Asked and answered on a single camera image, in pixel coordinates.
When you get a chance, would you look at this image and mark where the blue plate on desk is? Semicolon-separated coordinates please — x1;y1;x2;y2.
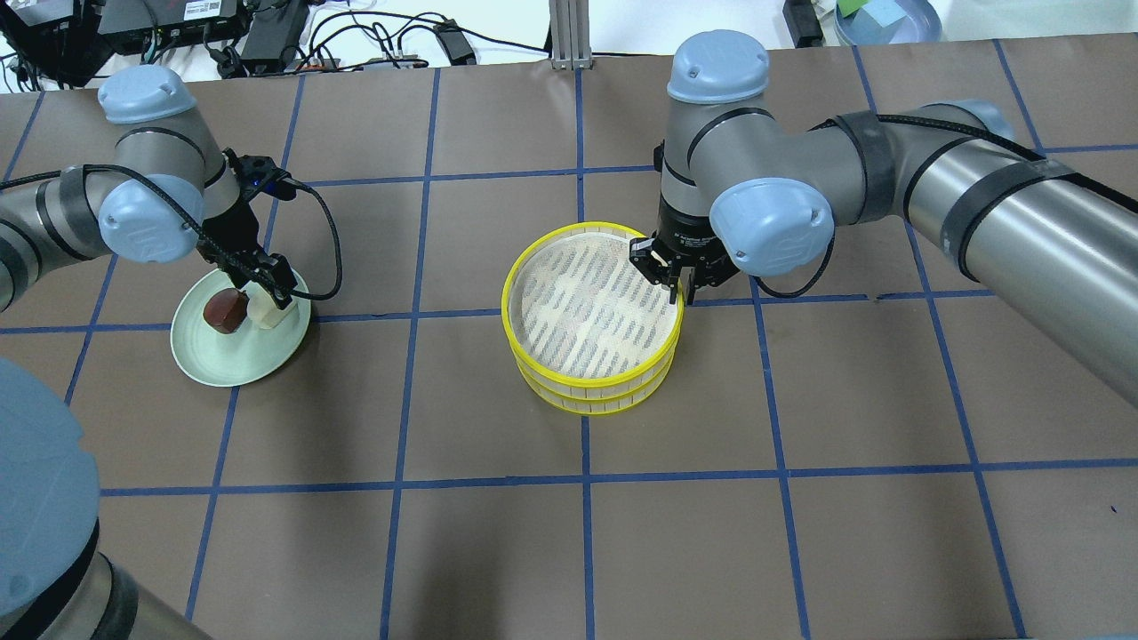
834;1;943;47

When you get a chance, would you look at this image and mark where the light green plate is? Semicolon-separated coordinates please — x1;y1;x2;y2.
170;270;312;388

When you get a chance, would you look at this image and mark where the aluminium frame post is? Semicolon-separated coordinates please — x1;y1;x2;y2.
549;0;594;69

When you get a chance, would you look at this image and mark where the black electronics box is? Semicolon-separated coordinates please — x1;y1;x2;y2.
97;1;251;56

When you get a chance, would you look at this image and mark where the black power adapter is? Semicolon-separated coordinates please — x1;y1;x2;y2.
432;20;478;68

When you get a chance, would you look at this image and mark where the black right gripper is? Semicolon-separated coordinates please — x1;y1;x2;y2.
629;164;740;307

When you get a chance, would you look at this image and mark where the yellow bamboo steamer layer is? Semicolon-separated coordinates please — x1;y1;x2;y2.
501;221;685;415
516;351;675;416

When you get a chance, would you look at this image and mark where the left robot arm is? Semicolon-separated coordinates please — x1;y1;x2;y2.
1;65;295;307

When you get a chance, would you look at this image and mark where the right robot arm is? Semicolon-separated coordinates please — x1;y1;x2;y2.
625;31;1135;404

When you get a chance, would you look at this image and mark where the white steamer cloth upper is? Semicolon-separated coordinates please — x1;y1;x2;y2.
505;224;681;380

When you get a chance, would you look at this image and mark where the brown bun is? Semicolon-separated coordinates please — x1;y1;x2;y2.
203;288;249;335

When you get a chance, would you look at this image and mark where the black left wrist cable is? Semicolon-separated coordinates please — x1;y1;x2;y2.
0;163;344;302

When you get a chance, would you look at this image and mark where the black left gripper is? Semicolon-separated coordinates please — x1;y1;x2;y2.
196;200;297;307

